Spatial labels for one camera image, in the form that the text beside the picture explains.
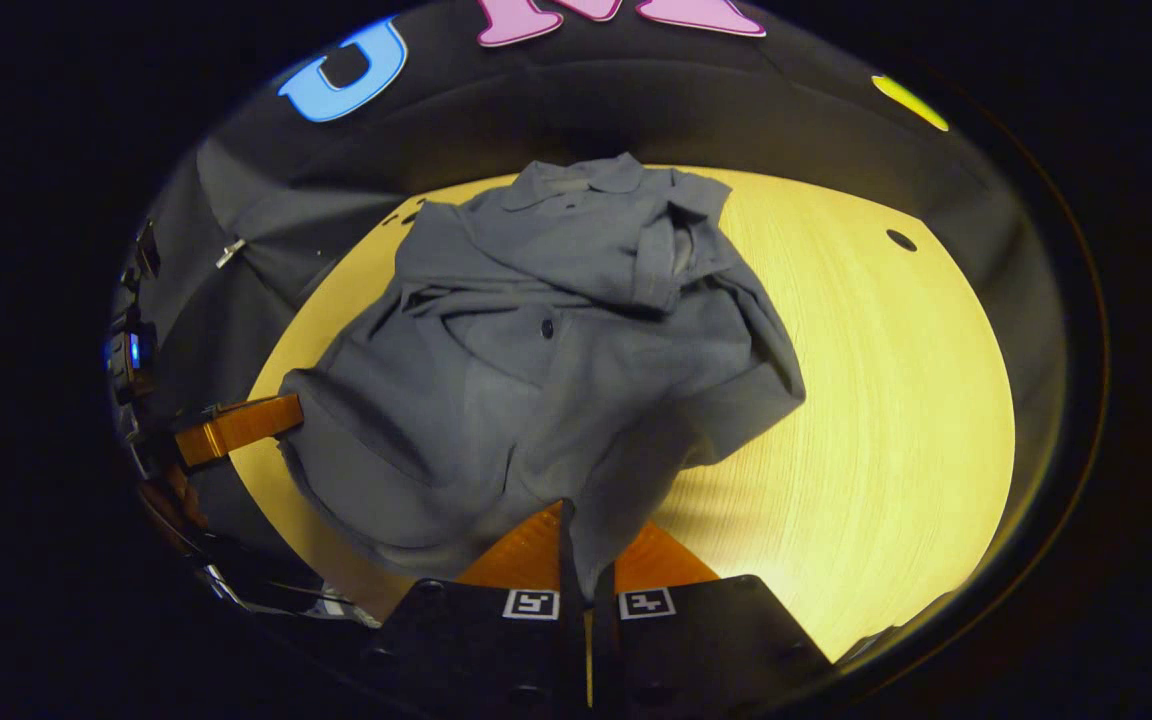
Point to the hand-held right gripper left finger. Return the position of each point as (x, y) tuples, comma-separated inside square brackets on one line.
[(476, 650)]

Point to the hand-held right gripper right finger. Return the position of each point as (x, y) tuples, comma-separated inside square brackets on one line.
[(716, 640)]

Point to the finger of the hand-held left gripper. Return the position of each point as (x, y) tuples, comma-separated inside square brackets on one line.
[(236, 428)]

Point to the grey long-sleeved collared shirt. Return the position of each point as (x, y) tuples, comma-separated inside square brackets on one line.
[(536, 400)]

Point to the silver metal clip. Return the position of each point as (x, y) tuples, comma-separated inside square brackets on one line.
[(230, 252)]

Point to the black backdrop cloth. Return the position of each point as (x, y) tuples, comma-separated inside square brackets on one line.
[(636, 110)]

